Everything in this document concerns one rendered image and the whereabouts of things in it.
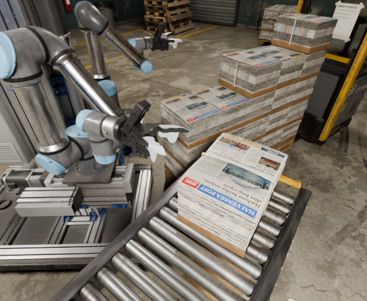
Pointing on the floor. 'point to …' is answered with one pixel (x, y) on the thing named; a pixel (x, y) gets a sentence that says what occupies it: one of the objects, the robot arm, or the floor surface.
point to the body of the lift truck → (347, 109)
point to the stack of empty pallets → (160, 14)
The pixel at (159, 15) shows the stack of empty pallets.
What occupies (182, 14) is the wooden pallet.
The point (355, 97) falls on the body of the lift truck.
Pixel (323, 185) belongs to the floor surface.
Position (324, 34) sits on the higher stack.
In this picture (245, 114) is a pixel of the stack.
